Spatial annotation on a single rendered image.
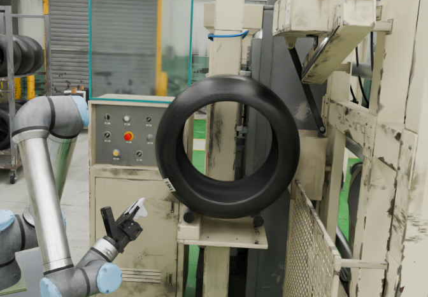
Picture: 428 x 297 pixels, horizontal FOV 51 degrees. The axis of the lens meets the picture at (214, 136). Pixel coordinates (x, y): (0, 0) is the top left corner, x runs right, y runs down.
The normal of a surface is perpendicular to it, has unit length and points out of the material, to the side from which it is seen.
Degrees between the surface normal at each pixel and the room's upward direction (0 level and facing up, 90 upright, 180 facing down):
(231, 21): 90
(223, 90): 80
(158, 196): 90
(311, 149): 90
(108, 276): 75
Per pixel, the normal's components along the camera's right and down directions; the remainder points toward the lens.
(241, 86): 0.12, -0.58
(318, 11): -0.04, 0.18
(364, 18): -0.02, -0.13
